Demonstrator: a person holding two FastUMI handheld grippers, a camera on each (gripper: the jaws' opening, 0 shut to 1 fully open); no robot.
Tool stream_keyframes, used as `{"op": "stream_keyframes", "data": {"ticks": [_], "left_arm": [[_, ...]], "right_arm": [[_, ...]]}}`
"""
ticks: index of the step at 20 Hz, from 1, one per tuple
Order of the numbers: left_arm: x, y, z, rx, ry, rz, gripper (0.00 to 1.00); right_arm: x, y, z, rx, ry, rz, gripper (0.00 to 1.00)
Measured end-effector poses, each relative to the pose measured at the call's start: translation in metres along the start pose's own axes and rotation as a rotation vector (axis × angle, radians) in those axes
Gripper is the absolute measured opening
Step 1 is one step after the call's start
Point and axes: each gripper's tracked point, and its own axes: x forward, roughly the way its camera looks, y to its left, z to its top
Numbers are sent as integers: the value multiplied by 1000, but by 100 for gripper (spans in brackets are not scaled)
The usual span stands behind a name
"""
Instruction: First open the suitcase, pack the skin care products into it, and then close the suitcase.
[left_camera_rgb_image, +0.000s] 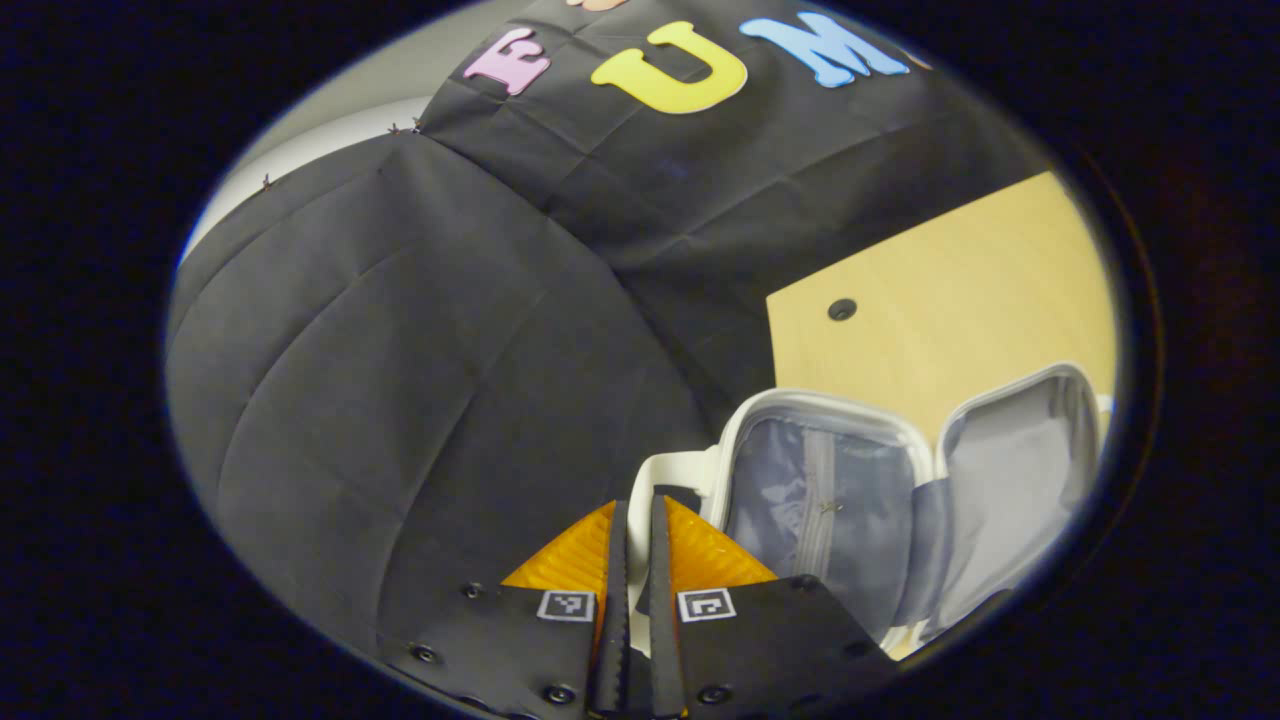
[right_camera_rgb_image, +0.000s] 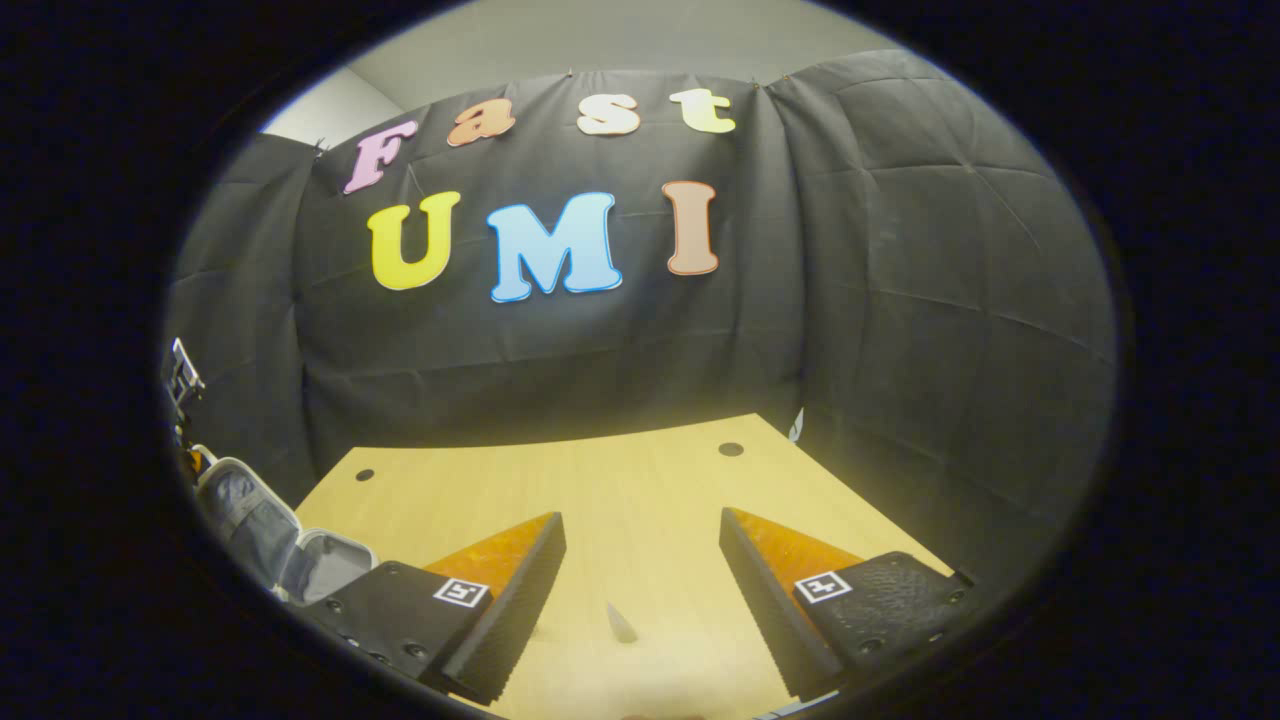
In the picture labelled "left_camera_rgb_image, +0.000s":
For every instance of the black backdrop cloth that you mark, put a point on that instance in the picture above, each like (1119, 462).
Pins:
(400, 350)

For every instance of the white suitcase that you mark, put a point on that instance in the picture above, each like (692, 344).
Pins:
(840, 500)

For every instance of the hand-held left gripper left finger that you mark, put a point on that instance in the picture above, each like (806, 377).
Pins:
(615, 600)

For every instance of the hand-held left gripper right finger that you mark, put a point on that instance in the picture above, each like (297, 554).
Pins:
(662, 600)

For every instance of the black table grommet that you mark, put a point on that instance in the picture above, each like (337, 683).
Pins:
(842, 309)

